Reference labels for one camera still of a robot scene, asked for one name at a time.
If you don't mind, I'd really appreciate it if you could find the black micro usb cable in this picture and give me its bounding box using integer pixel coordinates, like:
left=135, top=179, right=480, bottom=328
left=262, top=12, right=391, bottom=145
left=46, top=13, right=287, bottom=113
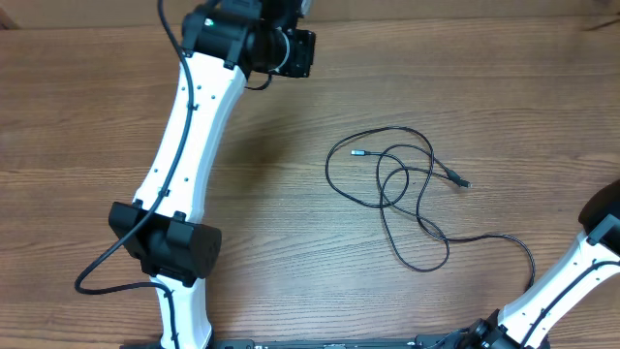
left=324, top=125, right=537, bottom=293

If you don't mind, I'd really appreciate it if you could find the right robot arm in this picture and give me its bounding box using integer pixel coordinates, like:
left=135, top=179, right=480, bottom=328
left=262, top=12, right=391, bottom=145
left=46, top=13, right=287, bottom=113
left=459, top=181, right=619, bottom=349

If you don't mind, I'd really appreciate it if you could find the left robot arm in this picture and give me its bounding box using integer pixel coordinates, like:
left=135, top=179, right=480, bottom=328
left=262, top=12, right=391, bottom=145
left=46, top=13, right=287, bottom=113
left=108, top=0, right=316, bottom=348

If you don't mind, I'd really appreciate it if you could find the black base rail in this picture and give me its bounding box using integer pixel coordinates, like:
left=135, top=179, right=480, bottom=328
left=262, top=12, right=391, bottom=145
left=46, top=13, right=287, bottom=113
left=210, top=329, right=464, bottom=349

